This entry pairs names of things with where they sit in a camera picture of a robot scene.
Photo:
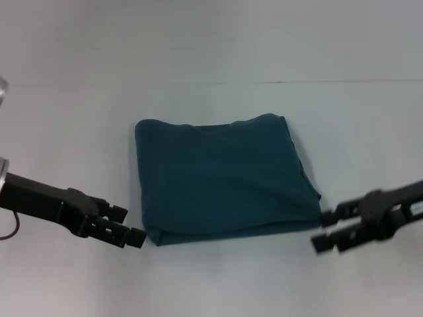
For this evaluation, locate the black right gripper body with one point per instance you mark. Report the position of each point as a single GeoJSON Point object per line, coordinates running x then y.
{"type": "Point", "coordinates": [393, 211]}

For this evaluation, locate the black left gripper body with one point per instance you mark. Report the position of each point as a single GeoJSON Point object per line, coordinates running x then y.
{"type": "Point", "coordinates": [39, 201]}

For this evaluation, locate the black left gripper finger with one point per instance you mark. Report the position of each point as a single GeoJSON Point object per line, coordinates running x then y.
{"type": "Point", "coordinates": [125, 236]}
{"type": "Point", "coordinates": [114, 211]}

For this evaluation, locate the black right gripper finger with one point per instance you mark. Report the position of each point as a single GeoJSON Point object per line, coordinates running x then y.
{"type": "Point", "coordinates": [337, 239]}
{"type": "Point", "coordinates": [340, 213]}

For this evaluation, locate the teal FREE print t-shirt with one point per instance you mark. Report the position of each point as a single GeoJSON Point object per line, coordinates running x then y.
{"type": "Point", "coordinates": [224, 178]}

